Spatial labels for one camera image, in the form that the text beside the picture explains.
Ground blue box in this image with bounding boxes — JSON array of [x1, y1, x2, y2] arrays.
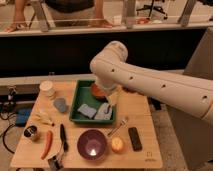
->
[[15, 108, 31, 127]]

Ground white paper cup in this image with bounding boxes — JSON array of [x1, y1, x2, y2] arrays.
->
[[39, 80, 55, 99]]

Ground silver black clip tool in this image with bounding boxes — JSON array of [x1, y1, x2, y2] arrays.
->
[[48, 150, 63, 171]]

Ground purple bowl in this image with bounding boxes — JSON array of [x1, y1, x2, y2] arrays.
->
[[77, 129, 107, 161]]

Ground black remote control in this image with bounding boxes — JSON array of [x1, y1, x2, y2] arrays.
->
[[128, 127, 142, 151]]

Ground blue sponge in tray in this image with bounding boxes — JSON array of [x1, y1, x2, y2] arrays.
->
[[78, 104, 97, 118]]

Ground dark red grapes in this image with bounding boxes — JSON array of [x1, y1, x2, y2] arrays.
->
[[122, 87, 144, 96]]

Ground peeled banana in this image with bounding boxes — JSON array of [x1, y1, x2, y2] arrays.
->
[[35, 112, 54, 126]]

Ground person behind glass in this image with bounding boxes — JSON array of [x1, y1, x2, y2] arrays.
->
[[5, 0, 113, 32]]

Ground black cable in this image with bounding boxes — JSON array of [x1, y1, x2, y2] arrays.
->
[[0, 99, 18, 155]]

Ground red bowl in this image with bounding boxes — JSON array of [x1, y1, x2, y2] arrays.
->
[[91, 83, 106, 99]]

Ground grey patterned cloth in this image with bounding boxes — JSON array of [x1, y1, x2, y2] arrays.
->
[[94, 103, 112, 120]]

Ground green plastic tray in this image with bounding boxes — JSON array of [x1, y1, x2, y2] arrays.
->
[[69, 80, 116, 124]]

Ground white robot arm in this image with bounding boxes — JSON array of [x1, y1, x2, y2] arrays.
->
[[90, 41, 213, 125]]

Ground black handled knife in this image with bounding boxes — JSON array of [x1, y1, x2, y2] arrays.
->
[[60, 124, 69, 152]]

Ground orange fruit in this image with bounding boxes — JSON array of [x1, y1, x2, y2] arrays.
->
[[111, 137, 124, 153]]

